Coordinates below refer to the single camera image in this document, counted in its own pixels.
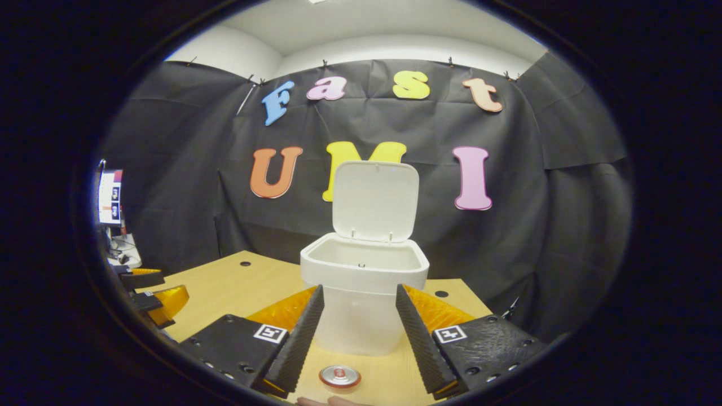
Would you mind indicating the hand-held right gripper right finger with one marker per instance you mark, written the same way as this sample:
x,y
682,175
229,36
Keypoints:
x,y
423,344

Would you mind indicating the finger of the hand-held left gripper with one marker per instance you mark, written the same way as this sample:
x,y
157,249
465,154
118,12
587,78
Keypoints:
x,y
141,279
149,303

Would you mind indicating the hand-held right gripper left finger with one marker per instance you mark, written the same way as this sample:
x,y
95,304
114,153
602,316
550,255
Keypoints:
x,y
299,344

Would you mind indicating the red pop can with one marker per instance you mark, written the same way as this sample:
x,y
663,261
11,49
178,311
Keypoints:
x,y
339,376

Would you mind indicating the white desktop garbage bin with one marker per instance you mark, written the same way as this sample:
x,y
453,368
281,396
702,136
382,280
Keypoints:
x,y
366,265

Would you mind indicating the wooden desktop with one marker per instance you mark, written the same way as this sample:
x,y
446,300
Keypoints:
x,y
237,287

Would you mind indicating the white side table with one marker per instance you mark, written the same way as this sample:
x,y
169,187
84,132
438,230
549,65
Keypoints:
x,y
127,251

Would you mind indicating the computer monitor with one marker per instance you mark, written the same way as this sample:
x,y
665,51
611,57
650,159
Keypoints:
x,y
111,197

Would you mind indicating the black backdrop cloth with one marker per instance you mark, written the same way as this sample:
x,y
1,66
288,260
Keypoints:
x,y
507,254

